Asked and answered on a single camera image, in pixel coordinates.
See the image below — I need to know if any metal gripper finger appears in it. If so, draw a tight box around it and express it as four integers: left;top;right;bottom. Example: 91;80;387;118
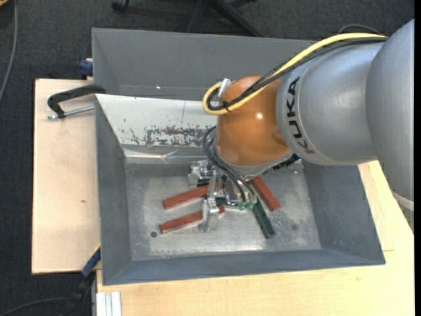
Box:
187;161;218;188
197;198;220;234

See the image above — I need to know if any red-brown flat block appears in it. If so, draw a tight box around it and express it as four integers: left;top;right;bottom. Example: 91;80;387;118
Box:
249;175;282;213
159;205;226;234
162;182;220;211

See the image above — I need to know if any dark green flat block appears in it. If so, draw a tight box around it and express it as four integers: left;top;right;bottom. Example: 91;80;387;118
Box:
251;199;276;240

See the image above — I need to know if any grey metal bin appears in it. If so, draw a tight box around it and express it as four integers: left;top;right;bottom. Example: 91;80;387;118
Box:
91;27;386;286

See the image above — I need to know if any pale wood board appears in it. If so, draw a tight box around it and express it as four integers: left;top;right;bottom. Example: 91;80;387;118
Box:
31;78;101;275

